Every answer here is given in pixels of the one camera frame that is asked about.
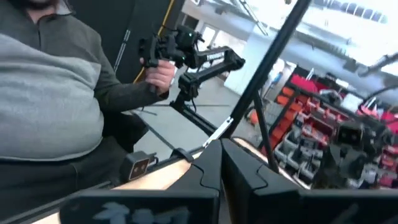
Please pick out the white frame label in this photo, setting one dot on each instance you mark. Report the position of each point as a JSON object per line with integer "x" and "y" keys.
{"x": 217, "y": 132}

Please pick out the person's hand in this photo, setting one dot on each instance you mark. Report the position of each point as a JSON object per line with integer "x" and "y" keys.
{"x": 160, "y": 77}

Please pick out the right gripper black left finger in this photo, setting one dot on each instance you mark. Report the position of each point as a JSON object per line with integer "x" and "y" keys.
{"x": 205, "y": 174}

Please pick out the black table clamp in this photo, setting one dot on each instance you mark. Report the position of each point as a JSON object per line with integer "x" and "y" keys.
{"x": 183, "y": 154}

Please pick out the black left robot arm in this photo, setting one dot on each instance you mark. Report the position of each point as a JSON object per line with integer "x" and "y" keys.
{"x": 377, "y": 133}

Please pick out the rack with red bins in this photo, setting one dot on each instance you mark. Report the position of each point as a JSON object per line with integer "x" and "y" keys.
{"x": 311, "y": 124}

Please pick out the person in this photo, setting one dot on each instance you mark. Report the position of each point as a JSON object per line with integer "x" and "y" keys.
{"x": 46, "y": 109}

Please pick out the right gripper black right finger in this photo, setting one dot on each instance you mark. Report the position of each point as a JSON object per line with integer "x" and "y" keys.
{"x": 242, "y": 174}

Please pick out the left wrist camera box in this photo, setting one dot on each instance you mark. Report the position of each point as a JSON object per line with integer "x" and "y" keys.
{"x": 349, "y": 135}

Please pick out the black panel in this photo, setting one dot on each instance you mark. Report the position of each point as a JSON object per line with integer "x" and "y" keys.
{"x": 109, "y": 31}

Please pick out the black aluminium rig frame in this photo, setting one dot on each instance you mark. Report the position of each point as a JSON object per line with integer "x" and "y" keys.
{"x": 270, "y": 59}

